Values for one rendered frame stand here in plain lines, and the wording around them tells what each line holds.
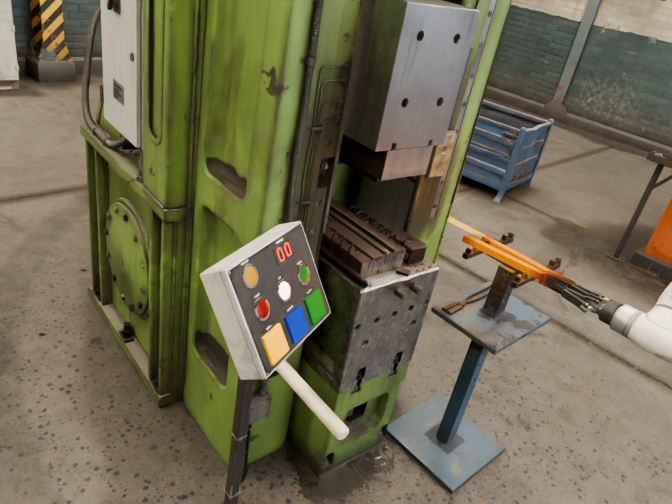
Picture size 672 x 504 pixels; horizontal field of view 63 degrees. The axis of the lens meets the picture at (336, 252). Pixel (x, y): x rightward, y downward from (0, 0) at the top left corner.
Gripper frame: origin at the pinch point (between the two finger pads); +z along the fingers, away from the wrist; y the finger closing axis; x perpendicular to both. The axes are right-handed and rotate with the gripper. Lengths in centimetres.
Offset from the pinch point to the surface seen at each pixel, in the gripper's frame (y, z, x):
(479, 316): 4.5, 24.1, -30.1
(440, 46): -35, 42, 64
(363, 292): -49, 38, -11
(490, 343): -6.0, 11.6, -30.4
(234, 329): -107, 26, 3
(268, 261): -93, 33, 14
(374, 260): -41, 43, -4
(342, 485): -43, 33, -102
